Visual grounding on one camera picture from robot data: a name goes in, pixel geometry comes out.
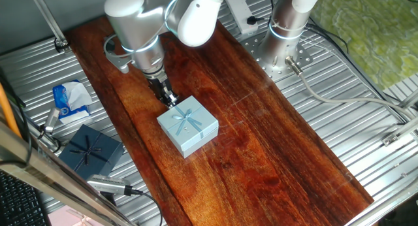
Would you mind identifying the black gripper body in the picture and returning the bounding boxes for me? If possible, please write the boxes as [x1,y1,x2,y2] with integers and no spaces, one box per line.
[148,74,172,99]

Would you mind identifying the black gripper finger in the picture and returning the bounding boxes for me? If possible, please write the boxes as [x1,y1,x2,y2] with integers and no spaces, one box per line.
[167,86,180,105]
[161,94,176,109]

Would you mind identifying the light blue casing with bow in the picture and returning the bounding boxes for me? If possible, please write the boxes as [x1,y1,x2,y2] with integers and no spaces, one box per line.
[156,95,219,159]

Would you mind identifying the navy gift box with ribbon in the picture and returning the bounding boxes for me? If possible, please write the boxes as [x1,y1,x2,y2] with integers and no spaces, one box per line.
[58,123,125,181]

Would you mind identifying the blue tissue box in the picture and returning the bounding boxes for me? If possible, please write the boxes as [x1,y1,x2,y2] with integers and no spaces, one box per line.
[52,79,93,125]

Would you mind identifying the pink gift box with ribbon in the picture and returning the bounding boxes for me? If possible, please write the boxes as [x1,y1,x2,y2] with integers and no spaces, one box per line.
[48,204,99,226]

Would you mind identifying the white tissue sheet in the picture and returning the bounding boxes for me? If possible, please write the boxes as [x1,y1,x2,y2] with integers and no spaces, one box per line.
[61,81,93,111]

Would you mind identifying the white power strip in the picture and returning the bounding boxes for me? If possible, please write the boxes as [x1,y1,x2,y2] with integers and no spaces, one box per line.
[225,0,259,36]

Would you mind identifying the black power plug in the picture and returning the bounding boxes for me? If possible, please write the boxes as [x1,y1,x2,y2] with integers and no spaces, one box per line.
[246,16,272,26]

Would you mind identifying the thin metal pole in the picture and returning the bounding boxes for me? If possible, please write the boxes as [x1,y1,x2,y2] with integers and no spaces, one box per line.
[27,0,71,54]

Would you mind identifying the orange pole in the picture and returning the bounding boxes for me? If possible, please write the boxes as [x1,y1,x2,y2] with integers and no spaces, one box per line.
[0,82,22,138]

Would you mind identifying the black keyboard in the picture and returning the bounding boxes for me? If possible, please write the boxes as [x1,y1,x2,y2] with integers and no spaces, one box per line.
[0,169,50,226]

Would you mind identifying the aluminium profile bar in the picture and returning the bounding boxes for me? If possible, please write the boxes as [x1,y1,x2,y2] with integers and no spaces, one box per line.
[381,116,418,147]
[396,88,418,110]

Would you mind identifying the gripper camera on silver bracket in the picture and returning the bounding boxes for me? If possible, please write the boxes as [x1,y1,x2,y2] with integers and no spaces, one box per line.
[103,35,135,74]

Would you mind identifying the long silver camera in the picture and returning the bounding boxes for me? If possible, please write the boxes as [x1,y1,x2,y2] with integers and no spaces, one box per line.
[86,174,133,197]

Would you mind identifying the small silver camera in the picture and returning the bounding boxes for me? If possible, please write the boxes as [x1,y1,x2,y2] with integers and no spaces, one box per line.
[41,107,62,135]

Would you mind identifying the black camera cable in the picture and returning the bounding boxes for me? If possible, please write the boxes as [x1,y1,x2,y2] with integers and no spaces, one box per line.
[130,188,164,226]

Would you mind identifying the grey cable with metal connector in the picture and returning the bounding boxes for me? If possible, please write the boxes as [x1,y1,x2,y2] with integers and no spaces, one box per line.
[284,55,417,121]

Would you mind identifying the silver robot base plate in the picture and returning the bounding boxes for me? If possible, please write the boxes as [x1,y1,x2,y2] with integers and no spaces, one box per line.
[240,29,314,82]

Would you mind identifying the wide metal frame bar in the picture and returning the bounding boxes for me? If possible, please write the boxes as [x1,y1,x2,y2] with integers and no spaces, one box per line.
[0,120,138,226]

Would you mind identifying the black base cable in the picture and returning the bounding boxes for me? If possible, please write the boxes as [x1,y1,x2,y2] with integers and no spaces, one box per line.
[303,16,409,124]

